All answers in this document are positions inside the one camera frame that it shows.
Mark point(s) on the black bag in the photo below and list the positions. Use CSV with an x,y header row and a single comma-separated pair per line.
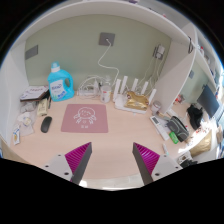
x,y
195,116

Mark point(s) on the white partition panel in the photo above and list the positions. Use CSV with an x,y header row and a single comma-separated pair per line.
x,y
178,64

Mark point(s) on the white remote control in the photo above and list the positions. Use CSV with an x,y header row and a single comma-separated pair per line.
x,y
159,127

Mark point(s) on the pink mouse pad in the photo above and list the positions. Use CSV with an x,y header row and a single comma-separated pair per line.
x,y
85,118

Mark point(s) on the gold foil bag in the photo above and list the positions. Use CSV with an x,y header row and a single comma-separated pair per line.
x,y
133,101

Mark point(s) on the blue detergent bottle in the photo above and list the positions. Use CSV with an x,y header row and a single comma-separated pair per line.
x,y
60,83

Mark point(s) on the white wifi router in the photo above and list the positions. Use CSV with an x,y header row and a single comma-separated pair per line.
x,y
120,91

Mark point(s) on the green small tube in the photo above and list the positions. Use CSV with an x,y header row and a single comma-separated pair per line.
x,y
173,137

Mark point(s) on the crumpled white plastic wrap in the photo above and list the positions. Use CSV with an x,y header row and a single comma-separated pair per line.
x,y
27,118

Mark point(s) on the white cup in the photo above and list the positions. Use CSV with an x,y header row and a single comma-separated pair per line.
x,y
105,94

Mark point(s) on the small beige box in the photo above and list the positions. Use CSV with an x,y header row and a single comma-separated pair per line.
x,y
42,107

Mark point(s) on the black computer mouse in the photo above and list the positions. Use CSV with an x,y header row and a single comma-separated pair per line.
x,y
46,124

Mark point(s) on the grey wall switch plate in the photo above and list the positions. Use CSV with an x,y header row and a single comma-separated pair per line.
x,y
31,52

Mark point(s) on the black monitor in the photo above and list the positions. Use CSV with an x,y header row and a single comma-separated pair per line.
x,y
208,101

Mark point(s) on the small round jar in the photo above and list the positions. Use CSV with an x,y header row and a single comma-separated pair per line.
x,y
155,107

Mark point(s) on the white wall charger adapter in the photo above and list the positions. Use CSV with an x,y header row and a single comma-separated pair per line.
x,y
159,52

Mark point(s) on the white power strip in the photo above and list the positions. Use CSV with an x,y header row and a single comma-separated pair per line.
x,y
88,92

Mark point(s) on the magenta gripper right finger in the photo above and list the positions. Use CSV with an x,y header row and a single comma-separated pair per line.
x,y
146,160

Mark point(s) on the white snack packet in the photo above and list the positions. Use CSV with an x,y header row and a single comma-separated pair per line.
x,y
16,134

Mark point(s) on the grey wall socket plate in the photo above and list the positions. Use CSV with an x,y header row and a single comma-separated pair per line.
x,y
106,39

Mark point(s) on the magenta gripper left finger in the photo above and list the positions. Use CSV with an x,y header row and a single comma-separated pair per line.
x,y
77,160

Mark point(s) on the black grey pouch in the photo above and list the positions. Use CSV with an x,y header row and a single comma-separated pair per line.
x,y
176,126

